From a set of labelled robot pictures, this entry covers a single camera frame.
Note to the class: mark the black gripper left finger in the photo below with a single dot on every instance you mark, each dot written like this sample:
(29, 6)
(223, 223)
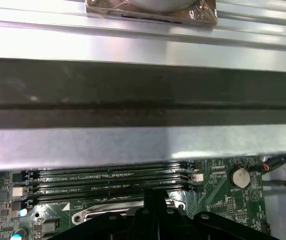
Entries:
(142, 225)

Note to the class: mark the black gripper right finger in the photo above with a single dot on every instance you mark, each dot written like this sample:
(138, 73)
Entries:
(175, 225)

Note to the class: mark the black RAM slot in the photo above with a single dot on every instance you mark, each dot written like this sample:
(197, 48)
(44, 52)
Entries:
(107, 173)
(83, 198)
(107, 185)
(107, 166)

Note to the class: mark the CPU socket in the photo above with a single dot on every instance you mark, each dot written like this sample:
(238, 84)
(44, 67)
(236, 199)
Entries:
(83, 215)

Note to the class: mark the green motherboard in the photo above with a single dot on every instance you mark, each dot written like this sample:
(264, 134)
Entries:
(220, 200)

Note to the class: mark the round silver coin battery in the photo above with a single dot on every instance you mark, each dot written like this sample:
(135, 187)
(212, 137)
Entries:
(239, 177)

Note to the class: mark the square black chip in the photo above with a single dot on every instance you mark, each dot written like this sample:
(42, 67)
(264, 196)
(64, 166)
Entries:
(50, 225)

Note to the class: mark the blue round capacitor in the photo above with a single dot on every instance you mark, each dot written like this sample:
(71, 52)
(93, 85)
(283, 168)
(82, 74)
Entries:
(18, 233)
(21, 212)

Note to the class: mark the white board connector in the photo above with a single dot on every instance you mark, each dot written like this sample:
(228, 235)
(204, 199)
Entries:
(18, 192)

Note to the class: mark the grey metal PC case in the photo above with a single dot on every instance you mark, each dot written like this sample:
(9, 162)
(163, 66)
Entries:
(132, 87)

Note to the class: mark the square brown base plate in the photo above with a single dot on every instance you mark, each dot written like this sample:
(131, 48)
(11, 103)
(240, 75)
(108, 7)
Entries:
(102, 12)

